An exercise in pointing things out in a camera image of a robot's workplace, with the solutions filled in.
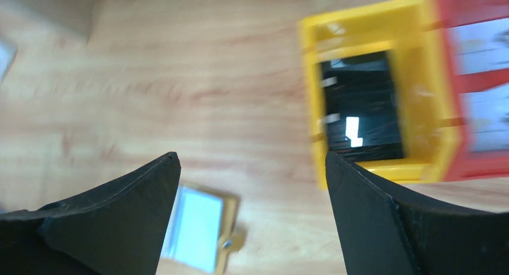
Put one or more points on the white cards in bin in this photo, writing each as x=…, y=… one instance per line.
x=481, y=49

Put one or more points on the pink white card pack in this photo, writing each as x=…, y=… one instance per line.
x=8, y=54

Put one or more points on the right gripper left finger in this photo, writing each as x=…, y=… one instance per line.
x=115, y=228

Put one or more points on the black item in bin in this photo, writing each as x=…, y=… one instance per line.
x=361, y=118

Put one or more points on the middle red plastic bin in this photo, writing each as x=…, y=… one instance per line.
x=467, y=165

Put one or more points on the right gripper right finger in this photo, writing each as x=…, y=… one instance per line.
x=386, y=228

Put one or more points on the yellow plastic bin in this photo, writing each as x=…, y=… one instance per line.
x=409, y=30

